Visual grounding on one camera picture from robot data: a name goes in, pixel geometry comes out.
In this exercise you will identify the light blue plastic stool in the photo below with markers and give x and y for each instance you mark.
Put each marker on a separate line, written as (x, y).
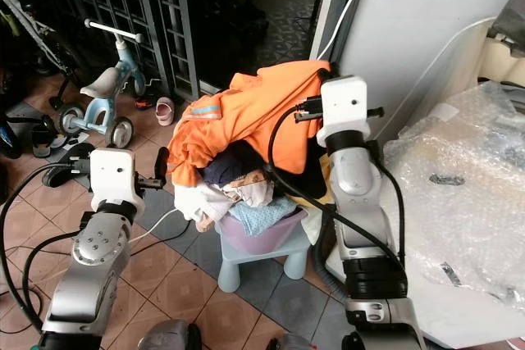
(254, 266)

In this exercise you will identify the bubble wrap sheet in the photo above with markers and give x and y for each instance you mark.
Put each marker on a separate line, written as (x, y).
(459, 194)

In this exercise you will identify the black slipper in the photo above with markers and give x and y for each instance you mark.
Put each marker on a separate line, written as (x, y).
(61, 165)

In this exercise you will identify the yellow cloth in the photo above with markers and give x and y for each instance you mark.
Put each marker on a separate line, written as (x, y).
(320, 182)

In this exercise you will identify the black sandal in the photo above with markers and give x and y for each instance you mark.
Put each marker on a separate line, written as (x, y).
(43, 141)

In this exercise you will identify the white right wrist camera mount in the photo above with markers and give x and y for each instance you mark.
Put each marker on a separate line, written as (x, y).
(344, 104)

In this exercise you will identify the grey left robot leg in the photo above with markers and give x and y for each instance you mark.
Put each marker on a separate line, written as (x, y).
(168, 336)

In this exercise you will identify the pink child shoe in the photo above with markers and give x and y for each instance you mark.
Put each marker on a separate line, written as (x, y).
(165, 111)

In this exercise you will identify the purple laundry basket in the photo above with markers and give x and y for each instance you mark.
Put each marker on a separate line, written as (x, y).
(258, 239)

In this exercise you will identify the white patterned cloth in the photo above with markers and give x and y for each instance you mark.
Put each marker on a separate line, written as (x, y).
(253, 193)

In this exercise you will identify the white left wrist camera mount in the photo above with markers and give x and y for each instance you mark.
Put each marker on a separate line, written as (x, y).
(115, 176)

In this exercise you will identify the light blue child tricycle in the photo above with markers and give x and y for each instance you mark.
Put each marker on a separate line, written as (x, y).
(102, 88)

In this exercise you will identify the white washing machine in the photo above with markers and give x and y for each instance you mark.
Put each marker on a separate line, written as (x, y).
(467, 321)

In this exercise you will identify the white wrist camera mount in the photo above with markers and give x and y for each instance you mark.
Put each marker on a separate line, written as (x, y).
(344, 104)
(115, 176)

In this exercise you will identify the light blue cloth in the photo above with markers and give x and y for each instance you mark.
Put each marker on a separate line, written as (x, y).
(262, 215)

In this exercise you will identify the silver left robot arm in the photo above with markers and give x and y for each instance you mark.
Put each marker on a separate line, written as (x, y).
(89, 264)

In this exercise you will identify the dark navy garment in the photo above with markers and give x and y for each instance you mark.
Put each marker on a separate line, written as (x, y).
(225, 168)

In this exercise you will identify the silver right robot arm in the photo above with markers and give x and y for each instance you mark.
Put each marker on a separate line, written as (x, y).
(357, 202)

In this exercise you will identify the orange garment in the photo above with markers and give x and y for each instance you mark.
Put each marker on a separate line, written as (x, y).
(246, 112)

